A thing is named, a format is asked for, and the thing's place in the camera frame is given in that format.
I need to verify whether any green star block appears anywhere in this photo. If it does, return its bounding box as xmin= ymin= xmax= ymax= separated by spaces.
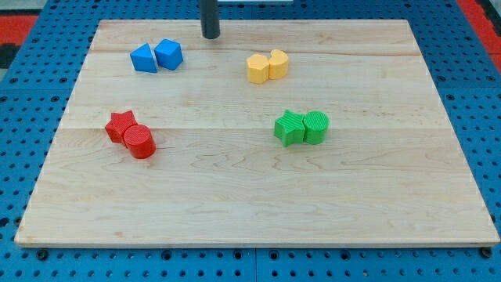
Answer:
xmin=274 ymin=110 xmax=305 ymax=147

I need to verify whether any blue cube block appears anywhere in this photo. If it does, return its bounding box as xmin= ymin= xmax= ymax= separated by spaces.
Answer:
xmin=154 ymin=38 xmax=183 ymax=71

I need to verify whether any red star block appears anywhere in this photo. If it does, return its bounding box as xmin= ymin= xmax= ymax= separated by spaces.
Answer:
xmin=105 ymin=110 xmax=137 ymax=144

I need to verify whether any green cylinder block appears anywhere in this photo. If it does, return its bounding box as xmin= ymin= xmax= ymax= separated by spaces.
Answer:
xmin=303 ymin=111 xmax=330 ymax=145

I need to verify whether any light wooden board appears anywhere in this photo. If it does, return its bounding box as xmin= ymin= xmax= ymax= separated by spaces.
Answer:
xmin=15 ymin=20 xmax=499 ymax=248

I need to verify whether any yellow hexagon block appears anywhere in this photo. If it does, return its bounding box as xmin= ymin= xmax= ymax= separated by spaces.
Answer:
xmin=246 ymin=54 xmax=269 ymax=84

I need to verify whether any yellow heart block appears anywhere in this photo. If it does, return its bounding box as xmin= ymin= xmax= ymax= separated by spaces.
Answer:
xmin=269 ymin=49 xmax=289 ymax=80

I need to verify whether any red cylinder block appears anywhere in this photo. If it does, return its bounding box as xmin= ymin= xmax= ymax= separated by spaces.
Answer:
xmin=124 ymin=125 xmax=157 ymax=159

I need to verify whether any blue triangular prism block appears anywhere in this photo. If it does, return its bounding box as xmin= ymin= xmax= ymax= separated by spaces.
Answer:
xmin=130 ymin=43 xmax=157 ymax=73

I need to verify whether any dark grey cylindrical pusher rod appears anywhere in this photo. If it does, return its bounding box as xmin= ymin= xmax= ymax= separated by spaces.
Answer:
xmin=199 ymin=0 xmax=220 ymax=39

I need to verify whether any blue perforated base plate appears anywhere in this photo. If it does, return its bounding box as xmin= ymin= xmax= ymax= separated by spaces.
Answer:
xmin=1 ymin=1 xmax=500 ymax=281

